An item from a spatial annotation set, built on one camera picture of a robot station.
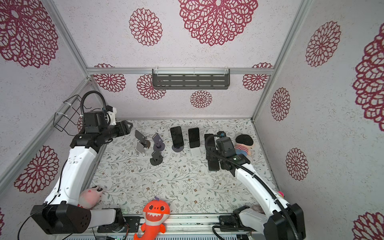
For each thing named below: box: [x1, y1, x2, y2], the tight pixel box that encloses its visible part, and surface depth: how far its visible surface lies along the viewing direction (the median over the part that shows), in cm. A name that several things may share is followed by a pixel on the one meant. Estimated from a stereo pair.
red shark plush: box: [133, 196, 171, 240], surface depth 71 cm
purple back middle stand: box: [171, 144, 185, 153], surface depth 104 cm
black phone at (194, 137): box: [188, 127, 200, 149], surface depth 99 cm
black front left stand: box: [150, 150, 163, 166], surface depth 96 cm
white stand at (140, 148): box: [135, 141, 148, 157], surface depth 99 cm
